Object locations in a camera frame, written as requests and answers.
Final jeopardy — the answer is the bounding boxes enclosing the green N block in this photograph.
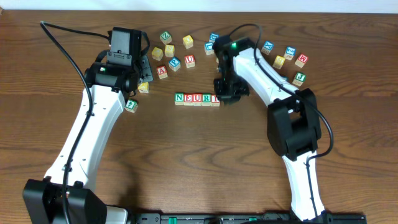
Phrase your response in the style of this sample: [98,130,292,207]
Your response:
[174,93,184,105]

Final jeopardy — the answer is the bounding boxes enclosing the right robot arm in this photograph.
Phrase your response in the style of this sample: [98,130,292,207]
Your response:
[213,35,325,221]

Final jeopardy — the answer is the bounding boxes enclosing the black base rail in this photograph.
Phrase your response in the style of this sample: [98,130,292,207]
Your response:
[105,211,368,224]

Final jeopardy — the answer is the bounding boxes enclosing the blue L block upper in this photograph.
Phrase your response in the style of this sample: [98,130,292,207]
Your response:
[204,42,214,55]

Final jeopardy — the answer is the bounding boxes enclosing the red U block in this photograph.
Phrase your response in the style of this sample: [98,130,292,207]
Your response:
[192,93,203,106]
[184,55,195,68]

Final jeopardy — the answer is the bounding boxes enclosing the green Z block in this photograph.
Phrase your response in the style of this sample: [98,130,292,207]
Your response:
[160,31,172,45]

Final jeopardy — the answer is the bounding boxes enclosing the yellow S block left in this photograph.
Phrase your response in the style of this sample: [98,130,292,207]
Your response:
[164,44,175,57]

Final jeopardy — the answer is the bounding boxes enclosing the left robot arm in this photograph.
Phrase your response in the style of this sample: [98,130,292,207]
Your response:
[22,27,153,223]

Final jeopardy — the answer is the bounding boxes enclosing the blue block top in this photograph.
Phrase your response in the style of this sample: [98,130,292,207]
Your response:
[209,32,220,42]

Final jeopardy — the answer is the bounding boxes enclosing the blue X block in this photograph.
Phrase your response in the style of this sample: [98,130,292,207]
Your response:
[261,40,274,55]

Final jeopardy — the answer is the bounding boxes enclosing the green R block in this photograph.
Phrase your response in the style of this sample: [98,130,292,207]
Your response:
[201,93,211,106]

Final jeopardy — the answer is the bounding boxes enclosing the blue P block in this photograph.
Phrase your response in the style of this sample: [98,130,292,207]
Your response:
[169,57,181,72]

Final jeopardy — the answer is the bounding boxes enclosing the red A block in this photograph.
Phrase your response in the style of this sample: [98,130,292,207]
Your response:
[156,65,168,79]

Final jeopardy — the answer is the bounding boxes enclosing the yellow block beside R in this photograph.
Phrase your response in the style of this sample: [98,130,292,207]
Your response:
[138,82,150,93]

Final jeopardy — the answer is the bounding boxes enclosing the red I block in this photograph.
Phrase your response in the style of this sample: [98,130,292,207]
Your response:
[211,95,220,107]

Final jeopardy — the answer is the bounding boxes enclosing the yellow block near J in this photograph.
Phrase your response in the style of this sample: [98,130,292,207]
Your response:
[151,47,164,61]

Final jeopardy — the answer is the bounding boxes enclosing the red E block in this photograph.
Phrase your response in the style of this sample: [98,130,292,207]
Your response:
[183,94,193,106]

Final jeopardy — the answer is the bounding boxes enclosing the red M block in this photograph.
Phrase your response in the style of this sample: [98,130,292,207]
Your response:
[295,54,308,68]

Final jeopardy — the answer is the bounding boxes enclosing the yellow block top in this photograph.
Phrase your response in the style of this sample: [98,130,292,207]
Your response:
[183,35,194,49]

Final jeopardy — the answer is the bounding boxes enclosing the yellow s block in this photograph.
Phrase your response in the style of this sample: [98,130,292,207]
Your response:
[164,44,175,57]
[272,55,285,69]

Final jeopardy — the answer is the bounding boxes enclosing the blue 2 block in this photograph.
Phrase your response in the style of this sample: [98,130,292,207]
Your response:
[283,46,296,60]

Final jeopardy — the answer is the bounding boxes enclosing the yellow S block right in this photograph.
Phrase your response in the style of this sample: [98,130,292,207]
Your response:
[272,55,285,69]

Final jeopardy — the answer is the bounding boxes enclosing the green 4 block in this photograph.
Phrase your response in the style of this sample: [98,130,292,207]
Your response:
[124,100,138,113]

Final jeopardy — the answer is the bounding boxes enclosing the green J block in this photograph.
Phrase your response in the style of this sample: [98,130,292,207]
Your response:
[292,72,307,86]

